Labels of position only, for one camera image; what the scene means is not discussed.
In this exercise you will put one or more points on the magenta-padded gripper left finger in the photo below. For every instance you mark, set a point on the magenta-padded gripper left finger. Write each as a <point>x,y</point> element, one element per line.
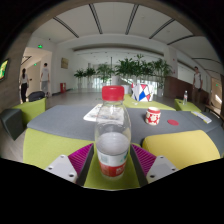
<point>62,168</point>

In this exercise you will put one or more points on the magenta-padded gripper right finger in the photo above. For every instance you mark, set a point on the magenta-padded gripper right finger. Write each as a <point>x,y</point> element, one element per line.
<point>160,168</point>

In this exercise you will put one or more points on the clear red-capped water bottle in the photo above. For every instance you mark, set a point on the clear red-capped water bottle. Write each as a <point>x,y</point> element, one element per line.
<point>112,146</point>

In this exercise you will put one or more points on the small clear water bottle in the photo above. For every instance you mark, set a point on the small clear water bottle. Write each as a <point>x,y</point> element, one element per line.
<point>185,98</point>

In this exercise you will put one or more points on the flat round red coaster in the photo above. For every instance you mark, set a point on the flat round red coaster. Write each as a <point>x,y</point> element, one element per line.
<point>173,122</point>

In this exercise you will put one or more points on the red and white mug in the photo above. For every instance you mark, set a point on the red and white mug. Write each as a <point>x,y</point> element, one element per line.
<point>153,116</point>

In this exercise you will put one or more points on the large lime green bench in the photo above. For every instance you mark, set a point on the large lime green bench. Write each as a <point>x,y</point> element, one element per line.
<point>156,105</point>

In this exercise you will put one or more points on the lime green seat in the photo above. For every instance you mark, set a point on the lime green seat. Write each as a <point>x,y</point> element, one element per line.
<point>30,111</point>

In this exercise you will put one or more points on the yellow and white leaflet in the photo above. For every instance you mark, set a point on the yellow and white leaflet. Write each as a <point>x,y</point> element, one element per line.
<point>202,117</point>

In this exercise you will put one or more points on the dark grey seat block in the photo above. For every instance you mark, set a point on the dark grey seat block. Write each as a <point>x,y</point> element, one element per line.
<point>10,123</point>

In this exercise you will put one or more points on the small lime green bench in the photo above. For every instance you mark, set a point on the small lime green bench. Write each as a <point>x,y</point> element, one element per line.
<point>191,106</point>

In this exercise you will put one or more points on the black bag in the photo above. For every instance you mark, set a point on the black bag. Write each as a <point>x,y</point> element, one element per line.
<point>36,96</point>

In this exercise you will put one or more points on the dark wooden bench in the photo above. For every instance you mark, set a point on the dark wooden bench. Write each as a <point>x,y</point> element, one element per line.
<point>210,109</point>

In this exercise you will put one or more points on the white red blue geometric box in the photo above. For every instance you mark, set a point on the white red blue geometric box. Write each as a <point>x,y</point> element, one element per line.
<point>142,92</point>

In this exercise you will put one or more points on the red bin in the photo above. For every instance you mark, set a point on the red bin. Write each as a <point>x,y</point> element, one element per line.
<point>63,87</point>

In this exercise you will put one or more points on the group of green potted plants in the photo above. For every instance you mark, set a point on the group of green potted plants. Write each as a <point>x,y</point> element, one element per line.
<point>133,68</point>

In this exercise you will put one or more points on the green exit sign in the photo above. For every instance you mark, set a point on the green exit sign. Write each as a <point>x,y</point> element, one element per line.
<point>40,46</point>

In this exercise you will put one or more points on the brown wall plaque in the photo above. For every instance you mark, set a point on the brown wall plaque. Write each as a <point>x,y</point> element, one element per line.
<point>64,63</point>

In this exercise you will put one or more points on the wall display screen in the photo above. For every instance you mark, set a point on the wall display screen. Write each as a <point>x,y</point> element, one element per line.
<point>3,69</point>

